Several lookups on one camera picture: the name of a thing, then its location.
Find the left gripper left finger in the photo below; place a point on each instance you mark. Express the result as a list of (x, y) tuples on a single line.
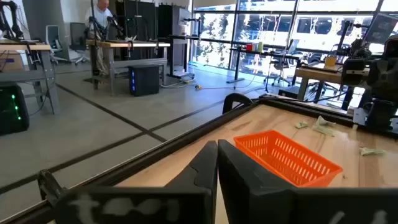
[(202, 174)]

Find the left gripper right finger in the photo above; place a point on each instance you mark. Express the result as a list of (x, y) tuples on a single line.
[(242, 193)]

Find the orange plastic basket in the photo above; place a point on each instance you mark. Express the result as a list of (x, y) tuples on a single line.
[(287, 158)]

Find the green stevia packet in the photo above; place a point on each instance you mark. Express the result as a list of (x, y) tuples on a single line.
[(323, 130), (326, 121), (301, 124)]

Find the packets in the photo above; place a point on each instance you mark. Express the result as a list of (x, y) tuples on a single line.
[(371, 151)]

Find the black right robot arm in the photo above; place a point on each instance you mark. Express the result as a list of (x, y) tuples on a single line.
[(382, 74)]

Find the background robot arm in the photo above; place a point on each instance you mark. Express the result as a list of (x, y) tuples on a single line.
[(7, 18), (115, 25)]

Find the black computer, blue lights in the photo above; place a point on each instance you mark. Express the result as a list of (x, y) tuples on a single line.
[(143, 80)]

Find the red cup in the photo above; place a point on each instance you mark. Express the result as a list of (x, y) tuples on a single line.
[(249, 47)]

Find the black office desk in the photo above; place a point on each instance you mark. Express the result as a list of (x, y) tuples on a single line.
[(267, 53)]

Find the wooden workbench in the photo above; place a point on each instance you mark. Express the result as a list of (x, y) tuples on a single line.
[(317, 74), (25, 46), (130, 44)]

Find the light green cup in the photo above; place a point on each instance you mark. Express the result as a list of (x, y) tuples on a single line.
[(260, 47)]

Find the black cabinet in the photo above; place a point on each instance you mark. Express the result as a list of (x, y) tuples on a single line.
[(166, 21), (140, 21)]

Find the yellow cup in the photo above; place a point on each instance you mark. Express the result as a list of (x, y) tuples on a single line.
[(330, 61)]

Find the black office chair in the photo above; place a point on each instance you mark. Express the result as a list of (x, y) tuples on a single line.
[(77, 35)]

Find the person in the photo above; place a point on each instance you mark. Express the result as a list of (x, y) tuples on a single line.
[(99, 18)]

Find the black computer, green lights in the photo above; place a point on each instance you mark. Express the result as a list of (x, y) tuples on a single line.
[(12, 109)]

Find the grey office chair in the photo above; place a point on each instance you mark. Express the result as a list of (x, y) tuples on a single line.
[(53, 37)]

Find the tilted dark monitor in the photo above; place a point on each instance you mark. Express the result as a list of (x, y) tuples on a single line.
[(381, 28)]

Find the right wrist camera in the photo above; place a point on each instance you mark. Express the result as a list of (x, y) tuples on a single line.
[(354, 71)]

